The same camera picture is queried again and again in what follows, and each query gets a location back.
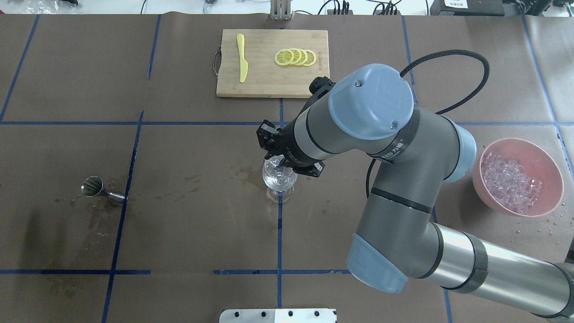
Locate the pink bowl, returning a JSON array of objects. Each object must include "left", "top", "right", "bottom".
[{"left": 472, "top": 138, "right": 565, "bottom": 218}]

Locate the lemon slice front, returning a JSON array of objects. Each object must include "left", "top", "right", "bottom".
[{"left": 274, "top": 49, "right": 295, "bottom": 66}]

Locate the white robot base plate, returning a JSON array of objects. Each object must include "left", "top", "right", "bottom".
[{"left": 219, "top": 308, "right": 338, "bottom": 323}]

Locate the steel jigger cup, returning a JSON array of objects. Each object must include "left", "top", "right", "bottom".
[{"left": 80, "top": 176, "right": 126, "bottom": 206}]

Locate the aluminium frame post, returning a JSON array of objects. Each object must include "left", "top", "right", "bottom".
[{"left": 270, "top": 0, "right": 292, "bottom": 21}]

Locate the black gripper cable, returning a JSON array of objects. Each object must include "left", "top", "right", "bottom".
[{"left": 365, "top": 50, "right": 490, "bottom": 200}]

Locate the bamboo cutting board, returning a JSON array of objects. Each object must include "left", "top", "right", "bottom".
[{"left": 217, "top": 29, "right": 330, "bottom": 98}]

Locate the yellow plastic knife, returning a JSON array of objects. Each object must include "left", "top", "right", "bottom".
[{"left": 236, "top": 34, "right": 249, "bottom": 83}]

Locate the clear ice cubes pile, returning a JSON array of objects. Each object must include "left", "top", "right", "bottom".
[{"left": 480, "top": 151, "right": 543, "bottom": 215}]

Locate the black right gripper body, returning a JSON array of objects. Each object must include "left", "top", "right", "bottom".
[{"left": 276, "top": 124, "right": 325, "bottom": 178}]

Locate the lemon slice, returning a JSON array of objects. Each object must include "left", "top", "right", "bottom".
[
  {"left": 274, "top": 49, "right": 295, "bottom": 66},
  {"left": 289, "top": 48, "right": 303, "bottom": 65},
  {"left": 295, "top": 49, "right": 308, "bottom": 66},
  {"left": 303, "top": 49, "right": 317, "bottom": 67}
]

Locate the clear wine glass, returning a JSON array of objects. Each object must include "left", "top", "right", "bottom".
[{"left": 262, "top": 155, "right": 298, "bottom": 204}]

